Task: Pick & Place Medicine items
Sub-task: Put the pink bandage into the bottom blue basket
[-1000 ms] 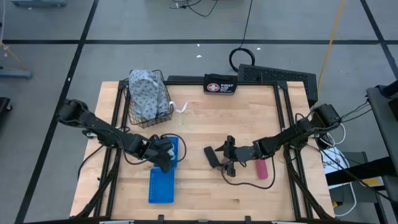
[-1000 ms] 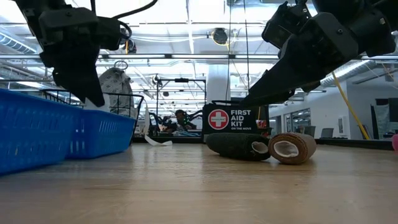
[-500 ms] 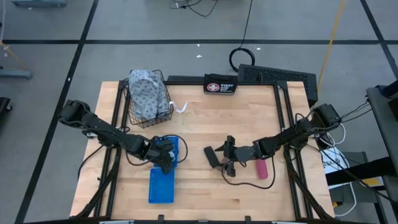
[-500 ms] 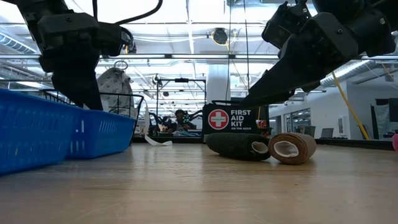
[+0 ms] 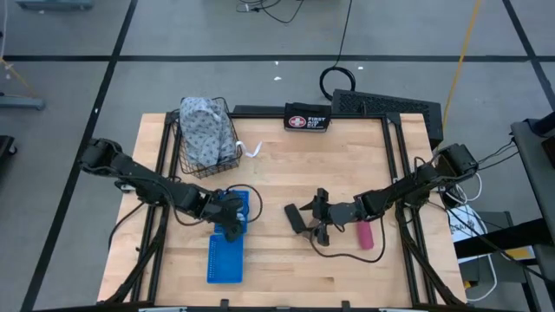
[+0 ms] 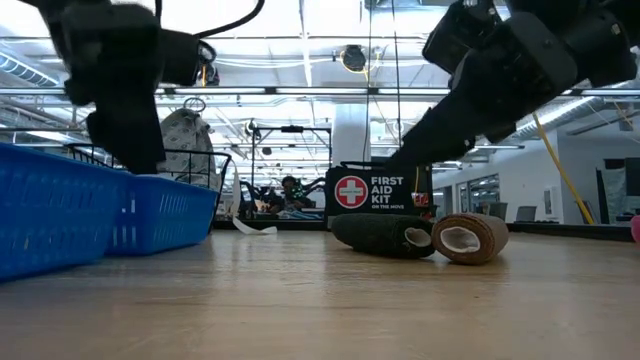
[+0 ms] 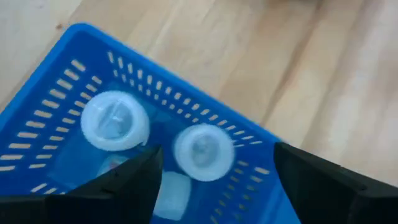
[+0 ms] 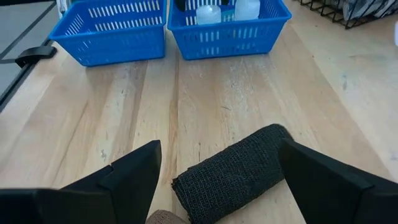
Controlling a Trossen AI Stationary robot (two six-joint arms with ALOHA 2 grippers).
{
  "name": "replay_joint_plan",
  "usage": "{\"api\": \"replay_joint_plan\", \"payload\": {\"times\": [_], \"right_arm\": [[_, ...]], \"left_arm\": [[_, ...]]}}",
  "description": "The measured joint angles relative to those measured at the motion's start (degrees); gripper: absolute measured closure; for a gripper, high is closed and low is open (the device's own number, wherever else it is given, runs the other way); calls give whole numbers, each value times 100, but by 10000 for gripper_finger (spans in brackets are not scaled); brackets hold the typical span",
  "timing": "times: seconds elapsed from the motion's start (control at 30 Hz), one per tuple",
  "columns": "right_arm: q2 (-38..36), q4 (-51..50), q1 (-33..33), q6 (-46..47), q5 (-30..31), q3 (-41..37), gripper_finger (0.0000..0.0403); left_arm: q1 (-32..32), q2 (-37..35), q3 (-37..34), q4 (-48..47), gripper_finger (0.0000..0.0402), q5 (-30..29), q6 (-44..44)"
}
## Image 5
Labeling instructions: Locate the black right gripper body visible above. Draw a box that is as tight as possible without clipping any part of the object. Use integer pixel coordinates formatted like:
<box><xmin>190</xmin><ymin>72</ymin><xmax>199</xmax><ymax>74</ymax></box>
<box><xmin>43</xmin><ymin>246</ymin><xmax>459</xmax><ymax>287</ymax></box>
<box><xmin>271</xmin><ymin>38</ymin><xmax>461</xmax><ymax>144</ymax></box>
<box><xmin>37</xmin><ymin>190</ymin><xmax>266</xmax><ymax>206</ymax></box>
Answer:
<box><xmin>323</xmin><ymin>199</ymin><xmax>366</xmax><ymax>228</ymax></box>

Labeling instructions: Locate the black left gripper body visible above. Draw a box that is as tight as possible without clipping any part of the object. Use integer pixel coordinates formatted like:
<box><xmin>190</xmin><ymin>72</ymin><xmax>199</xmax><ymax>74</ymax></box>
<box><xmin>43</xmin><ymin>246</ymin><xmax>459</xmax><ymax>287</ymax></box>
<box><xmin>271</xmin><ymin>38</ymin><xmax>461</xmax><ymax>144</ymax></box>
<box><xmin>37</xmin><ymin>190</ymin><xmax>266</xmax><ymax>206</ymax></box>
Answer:
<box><xmin>197</xmin><ymin>192</ymin><xmax>232</xmax><ymax>230</ymax></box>

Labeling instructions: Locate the pink bandage roll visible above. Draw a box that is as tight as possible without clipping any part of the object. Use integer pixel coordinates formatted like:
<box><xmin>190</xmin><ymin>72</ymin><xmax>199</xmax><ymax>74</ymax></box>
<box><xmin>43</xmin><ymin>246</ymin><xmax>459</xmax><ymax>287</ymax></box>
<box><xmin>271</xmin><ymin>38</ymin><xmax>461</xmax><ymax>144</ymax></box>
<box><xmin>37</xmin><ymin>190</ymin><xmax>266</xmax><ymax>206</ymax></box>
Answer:
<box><xmin>356</xmin><ymin>220</ymin><xmax>375</xmax><ymax>251</ymax></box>

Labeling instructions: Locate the grey patterned hospital gown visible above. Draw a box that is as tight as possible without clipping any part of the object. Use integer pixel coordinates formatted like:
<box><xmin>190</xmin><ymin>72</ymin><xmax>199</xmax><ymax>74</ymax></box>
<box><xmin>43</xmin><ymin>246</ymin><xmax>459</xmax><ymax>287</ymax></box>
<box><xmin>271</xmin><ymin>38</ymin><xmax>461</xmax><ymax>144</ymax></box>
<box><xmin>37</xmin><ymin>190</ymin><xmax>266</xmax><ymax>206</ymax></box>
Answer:
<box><xmin>179</xmin><ymin>96</ymin><xmax>264</xmax><ymax>169</ymax></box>

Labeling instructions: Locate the blue plastic basket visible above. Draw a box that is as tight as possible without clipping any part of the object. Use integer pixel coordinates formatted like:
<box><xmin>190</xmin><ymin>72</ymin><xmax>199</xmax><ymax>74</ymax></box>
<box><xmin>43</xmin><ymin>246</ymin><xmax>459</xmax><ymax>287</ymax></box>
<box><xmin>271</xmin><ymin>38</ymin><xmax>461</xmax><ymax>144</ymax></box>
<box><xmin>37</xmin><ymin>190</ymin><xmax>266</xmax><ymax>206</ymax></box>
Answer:
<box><xmin>213</xmin><ymin>189</ymin><xmax>251</xmax><ymax>236</ymax></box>
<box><xmin>206</xmin><ymin>232</ymin><xmax>245</xmax><ymax>285</ymax></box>

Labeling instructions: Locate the black first aid kit bag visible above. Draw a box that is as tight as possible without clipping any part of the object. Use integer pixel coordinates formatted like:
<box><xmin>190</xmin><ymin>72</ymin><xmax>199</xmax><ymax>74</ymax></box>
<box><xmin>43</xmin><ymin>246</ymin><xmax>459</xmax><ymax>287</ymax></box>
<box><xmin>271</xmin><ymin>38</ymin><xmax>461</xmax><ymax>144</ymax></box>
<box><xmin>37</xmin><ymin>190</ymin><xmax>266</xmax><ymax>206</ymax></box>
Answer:
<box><xmin>283</xmin><ymin>101</ymin><xmax>332</xmax><ymax>133</ymax></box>

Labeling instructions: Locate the black perforated box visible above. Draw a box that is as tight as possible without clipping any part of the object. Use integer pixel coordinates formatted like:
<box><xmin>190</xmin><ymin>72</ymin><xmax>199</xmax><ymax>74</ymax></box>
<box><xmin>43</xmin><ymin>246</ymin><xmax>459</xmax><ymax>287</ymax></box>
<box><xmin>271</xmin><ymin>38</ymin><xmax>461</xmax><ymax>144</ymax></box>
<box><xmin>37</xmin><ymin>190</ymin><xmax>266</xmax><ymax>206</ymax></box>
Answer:
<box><xmin>330</xmin><ymin>88</ymin><xmax>445</xmax><ymax>151</ymax></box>

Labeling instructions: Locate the white paper bag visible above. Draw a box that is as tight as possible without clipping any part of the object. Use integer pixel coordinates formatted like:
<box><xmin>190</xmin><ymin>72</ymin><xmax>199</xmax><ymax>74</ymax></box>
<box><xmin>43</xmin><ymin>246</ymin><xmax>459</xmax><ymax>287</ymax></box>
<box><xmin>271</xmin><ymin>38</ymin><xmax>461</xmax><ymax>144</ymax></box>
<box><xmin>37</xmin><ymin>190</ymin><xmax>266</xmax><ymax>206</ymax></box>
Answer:
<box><xmin>447</xmin><ymin>203</ymin><xmax>538</xmax><ymax>264</ymax></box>

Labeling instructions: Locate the grey side desk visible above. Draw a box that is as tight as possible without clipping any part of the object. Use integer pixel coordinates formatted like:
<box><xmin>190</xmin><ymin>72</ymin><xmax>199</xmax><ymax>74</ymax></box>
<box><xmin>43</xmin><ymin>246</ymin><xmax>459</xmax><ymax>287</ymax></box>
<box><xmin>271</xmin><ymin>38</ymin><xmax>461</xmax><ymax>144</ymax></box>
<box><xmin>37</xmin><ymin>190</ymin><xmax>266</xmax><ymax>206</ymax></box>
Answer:
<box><xmin>510</xmin><ymin>111</ymin><xmax>555</xmax><ymax>312</ymax></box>

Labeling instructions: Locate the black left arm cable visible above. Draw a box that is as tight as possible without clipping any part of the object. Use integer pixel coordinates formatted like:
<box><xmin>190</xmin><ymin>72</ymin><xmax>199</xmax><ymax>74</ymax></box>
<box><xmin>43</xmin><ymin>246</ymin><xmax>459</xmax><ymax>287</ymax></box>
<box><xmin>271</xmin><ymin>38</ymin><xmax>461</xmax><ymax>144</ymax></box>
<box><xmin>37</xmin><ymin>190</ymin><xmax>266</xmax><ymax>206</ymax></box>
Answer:
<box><xmin>173</xmin><ymin>183</ymin><xmax>264</xmax><ymax>227</ymax></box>

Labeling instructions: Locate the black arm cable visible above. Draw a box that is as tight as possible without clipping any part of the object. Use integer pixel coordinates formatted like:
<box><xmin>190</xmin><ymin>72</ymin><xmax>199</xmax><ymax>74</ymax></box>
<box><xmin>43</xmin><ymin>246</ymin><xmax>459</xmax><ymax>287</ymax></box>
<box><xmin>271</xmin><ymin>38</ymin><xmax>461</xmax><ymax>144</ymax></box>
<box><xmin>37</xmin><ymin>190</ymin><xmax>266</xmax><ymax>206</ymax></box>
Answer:
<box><xmin>309</xmin><ymin>215</ymin><xmax>388</xmax><ymax>264</ymax></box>
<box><xmin>173</xmin><ymin>183</ymin><xmax>264</xmax><ymax>227</ymax></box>

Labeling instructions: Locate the black wire basket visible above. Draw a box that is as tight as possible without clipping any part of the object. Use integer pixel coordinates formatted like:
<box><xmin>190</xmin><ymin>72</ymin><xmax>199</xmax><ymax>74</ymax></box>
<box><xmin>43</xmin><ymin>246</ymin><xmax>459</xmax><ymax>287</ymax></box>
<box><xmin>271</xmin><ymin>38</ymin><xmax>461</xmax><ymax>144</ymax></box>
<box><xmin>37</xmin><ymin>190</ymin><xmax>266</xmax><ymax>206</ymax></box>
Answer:
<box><xmin>171</xmin><ymin>96</ymin><xmax>244</xmax><ymax>180</ymax></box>

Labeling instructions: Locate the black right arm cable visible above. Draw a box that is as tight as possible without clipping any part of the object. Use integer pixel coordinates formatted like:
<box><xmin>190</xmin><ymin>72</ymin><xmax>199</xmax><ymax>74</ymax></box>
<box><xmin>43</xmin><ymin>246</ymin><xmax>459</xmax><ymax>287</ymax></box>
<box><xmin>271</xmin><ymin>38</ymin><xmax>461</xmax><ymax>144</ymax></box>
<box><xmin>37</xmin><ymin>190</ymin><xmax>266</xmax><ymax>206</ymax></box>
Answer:
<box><xmin>309</xmin><ymin>215</ymin><xmax>388</xmax><ymax>264</ymax></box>

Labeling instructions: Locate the black table frame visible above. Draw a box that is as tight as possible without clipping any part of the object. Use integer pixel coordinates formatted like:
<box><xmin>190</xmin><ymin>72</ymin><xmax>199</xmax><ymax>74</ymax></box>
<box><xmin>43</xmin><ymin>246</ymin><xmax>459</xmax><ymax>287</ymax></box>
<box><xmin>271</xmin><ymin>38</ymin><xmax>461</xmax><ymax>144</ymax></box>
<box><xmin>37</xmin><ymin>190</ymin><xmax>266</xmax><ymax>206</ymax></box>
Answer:
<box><xmin>101</xmin><ymin>105</ymin><xmax>468</xmax><ymax>312</ymax></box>

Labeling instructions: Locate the black slanted frame strut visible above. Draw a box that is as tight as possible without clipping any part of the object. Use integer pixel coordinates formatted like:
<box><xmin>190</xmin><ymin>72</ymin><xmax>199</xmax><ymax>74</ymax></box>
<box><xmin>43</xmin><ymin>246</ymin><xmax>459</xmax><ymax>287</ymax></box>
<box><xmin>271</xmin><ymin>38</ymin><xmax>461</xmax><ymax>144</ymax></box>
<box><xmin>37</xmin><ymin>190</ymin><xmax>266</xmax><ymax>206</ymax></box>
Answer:
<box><xmin>102</xmin><ymin>207</ymin><xmax>169</xmax><ymax>304</ymax></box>
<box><xmin>395</xmin><ymin>207</ymin><xmax>463</xmax><ymax>307</ymax></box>

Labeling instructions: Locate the black coiled cable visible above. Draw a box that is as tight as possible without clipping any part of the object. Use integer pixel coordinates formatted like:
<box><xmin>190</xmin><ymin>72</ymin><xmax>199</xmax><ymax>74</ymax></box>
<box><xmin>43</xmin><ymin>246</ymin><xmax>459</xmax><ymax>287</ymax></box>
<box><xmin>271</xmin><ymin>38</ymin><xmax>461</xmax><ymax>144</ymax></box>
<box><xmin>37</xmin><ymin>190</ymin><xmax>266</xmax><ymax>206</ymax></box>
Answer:
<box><xmin>318</xmin><ymin>0</ymin><xmax>357</xmax><ymax>102</ymax></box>

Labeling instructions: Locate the yellow cable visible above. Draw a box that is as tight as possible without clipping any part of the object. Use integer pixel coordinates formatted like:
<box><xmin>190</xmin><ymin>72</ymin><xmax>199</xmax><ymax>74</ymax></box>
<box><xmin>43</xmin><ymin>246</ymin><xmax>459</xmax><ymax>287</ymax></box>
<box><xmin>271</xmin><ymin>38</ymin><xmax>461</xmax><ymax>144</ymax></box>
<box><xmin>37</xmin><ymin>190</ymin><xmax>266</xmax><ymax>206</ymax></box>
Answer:
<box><xmin>441</xmin><ymin>0</ymin><xmax>484</xmax><ymax>131</ymax></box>

